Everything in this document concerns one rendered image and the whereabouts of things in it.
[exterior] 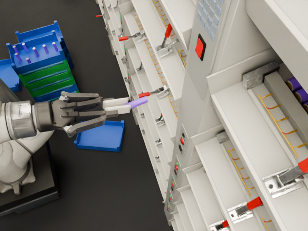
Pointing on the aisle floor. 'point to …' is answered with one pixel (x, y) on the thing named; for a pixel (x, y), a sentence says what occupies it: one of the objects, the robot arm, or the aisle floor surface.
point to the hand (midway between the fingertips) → (116, 106)
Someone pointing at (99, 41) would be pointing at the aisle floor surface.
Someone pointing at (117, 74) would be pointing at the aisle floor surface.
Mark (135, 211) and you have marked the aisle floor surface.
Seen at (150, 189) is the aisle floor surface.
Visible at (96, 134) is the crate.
